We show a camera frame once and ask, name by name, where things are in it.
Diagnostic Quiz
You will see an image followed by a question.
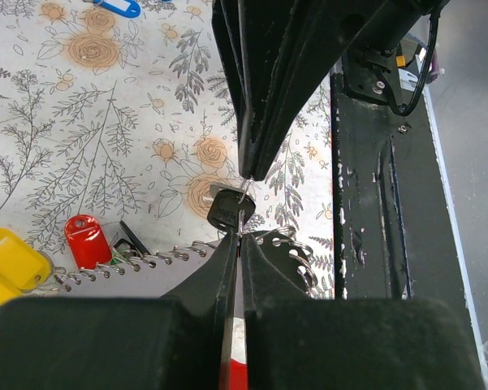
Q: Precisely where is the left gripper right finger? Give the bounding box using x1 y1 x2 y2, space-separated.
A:
241 235 483 389

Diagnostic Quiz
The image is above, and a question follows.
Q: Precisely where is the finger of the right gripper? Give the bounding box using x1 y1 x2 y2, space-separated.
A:
212 1 253 179
247 1 386 181

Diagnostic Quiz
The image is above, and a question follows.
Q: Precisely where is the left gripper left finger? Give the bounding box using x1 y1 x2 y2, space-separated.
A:
0 234 237 389

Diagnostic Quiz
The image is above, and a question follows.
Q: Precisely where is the key with black cap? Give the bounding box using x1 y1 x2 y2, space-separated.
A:
206 183 256 232

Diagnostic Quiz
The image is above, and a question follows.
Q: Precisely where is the blue key tag left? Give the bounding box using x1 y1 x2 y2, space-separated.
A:
84 0 141 19

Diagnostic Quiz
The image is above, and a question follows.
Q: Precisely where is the yellow key tag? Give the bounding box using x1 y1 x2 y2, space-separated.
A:
0 227 54 306

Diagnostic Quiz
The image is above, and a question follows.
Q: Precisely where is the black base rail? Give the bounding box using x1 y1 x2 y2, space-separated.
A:
330 52 472 308

